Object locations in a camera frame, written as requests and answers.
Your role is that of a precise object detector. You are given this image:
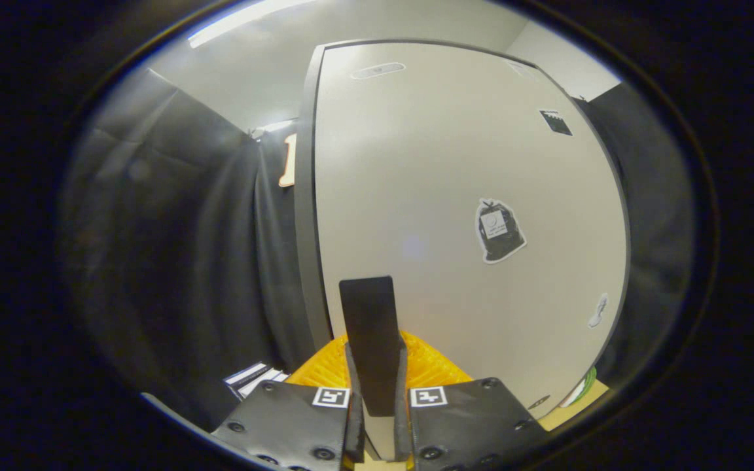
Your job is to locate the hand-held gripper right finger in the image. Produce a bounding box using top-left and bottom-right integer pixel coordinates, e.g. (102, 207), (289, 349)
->
(393, 330), (550, 471)

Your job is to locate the white shoe cabinet door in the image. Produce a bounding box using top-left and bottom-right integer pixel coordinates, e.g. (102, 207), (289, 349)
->
(315, 42), (629, 419)

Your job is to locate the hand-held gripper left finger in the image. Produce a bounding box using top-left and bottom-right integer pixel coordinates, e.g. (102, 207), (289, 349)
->
(212, 335), (366, 471)

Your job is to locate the white and black box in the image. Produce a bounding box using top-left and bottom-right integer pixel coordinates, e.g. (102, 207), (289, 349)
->
(223, 362), (290, 400)

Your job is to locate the ceiling light strip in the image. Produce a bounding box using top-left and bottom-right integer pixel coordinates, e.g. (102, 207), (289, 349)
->
(187, 0), (315, 48)

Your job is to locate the black backdrop cloth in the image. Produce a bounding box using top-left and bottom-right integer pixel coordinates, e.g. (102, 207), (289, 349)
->
(575, 82), (697, 388)
(62, 68), (315, 429)

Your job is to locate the green and white object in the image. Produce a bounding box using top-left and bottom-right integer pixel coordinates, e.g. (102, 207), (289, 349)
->
(559, 366), (598, 408)

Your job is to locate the black cabinet door handle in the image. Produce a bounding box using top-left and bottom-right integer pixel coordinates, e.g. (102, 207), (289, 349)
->
(339, 275), (399, 417)

